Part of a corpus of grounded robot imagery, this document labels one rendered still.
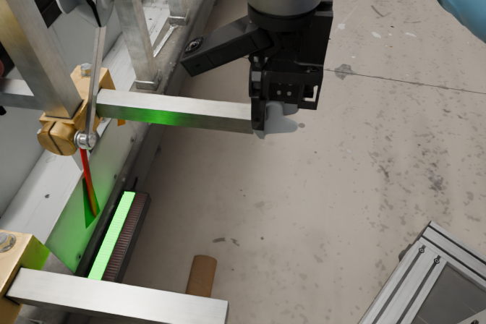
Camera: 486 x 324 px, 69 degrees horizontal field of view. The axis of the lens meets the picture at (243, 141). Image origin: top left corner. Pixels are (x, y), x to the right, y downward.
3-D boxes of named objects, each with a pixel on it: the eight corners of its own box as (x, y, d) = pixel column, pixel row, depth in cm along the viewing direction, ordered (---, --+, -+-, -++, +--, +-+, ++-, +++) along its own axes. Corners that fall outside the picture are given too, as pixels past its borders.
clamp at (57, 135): (118, 92, 57) (108, 67, 53) (81, 159, 48) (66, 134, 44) (84, 89, 57) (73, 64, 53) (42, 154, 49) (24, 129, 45)
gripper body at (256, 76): (315, 116, 42) (334, 25, 32) (244, 109, 43) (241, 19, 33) (316, 74, 47) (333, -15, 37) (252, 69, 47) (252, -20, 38)
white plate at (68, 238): (138, 136, 66) (124, 97, 59) (77, 273, 50) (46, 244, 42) (135, 136, 67) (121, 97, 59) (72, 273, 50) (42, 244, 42)
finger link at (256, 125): (262, 139, 45) (265, 87, 38) (250, 137, 45) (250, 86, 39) (266, 113, 48) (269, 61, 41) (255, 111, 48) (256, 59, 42)
